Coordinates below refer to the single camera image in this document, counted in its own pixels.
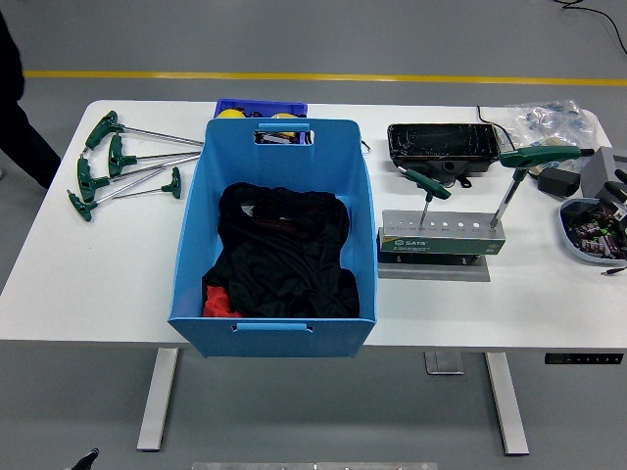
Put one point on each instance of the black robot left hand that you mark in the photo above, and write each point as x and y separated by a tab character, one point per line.
87	459

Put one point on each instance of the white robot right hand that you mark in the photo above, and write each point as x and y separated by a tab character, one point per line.
616	192

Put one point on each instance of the grey metal hex key stand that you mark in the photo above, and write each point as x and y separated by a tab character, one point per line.
441	245

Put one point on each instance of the grey box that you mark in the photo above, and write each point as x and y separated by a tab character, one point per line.
600	166

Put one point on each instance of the large blue plastic box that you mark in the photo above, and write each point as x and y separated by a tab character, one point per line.
279	152

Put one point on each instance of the light blue parts dish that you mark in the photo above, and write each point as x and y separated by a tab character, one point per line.
588	235

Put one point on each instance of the black power adapter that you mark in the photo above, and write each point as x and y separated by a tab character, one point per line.
558	182

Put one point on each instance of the white table leg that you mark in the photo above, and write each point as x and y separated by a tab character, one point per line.
507	406
157	401

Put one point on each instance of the clear plastic parts bags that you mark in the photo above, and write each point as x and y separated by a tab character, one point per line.
553	120

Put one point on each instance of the black table control panel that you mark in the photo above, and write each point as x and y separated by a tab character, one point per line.
583	358

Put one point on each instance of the black plastic tray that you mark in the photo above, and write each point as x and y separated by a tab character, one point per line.
441	142

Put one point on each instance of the red cloth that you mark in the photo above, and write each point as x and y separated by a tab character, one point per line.
218	302

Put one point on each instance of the grey metal floor plate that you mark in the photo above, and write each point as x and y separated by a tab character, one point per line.
443	363

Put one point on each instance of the black cloth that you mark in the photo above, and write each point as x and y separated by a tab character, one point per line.
284	254

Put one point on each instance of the small dark blue bin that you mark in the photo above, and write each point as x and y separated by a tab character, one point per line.
264	105

